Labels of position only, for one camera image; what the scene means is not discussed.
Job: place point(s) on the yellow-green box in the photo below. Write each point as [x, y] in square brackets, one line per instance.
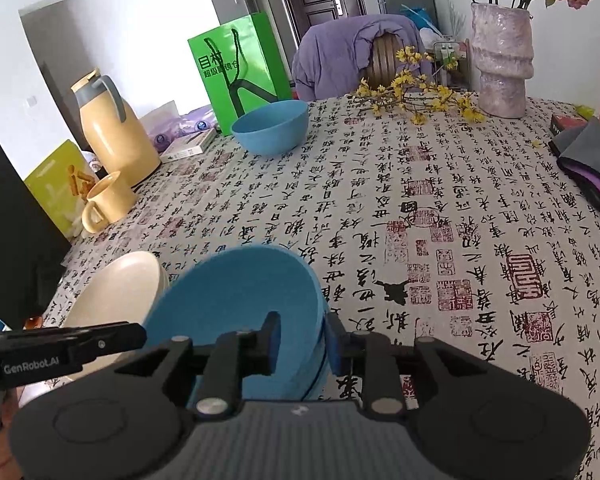
[55, 185]

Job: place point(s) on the pink textured vase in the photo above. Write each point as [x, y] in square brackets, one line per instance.
[502, 60]

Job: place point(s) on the grey cloth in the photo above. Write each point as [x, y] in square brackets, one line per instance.
[590, 147]

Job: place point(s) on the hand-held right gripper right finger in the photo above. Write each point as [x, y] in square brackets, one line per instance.
[334, 345]

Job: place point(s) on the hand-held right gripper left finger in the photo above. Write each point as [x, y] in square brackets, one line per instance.
[276, 335]

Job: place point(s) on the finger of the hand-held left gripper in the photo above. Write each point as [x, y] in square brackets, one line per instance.
[110, 338]

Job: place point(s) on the green paper bag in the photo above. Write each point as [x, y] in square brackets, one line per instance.
[240, 60]

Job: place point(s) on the dark red small box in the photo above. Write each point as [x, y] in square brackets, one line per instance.
[565, 122]

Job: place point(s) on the yellow flower branch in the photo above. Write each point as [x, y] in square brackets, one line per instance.
[405, 92]

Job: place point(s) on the purple plastic packet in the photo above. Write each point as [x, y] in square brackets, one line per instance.
[180, 125]

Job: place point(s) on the purple cloth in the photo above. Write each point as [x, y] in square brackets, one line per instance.
[595, 185]

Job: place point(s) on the printed tablecloth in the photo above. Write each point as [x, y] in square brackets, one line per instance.
[430, 210]

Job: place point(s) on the white flat box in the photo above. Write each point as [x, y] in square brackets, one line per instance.
[187, 146]

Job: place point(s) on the yellow mug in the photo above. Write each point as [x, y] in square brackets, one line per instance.
[112, 200]

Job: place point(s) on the wooden chair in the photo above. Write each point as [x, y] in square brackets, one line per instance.
[385, 60]

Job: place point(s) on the purple garment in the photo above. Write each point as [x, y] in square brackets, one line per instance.
[330, 55]

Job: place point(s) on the yellow thermos jug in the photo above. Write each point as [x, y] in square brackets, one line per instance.
[115, 140]

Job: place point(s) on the blue white bag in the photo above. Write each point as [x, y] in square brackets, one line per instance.
[420, 20]

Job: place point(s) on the black flat panel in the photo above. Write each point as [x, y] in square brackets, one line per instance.
[15, 225]

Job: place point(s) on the small clear rack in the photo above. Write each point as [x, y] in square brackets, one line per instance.
[450, 57]

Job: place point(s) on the small cream plate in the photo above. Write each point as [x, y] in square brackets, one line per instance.
[115, 290]

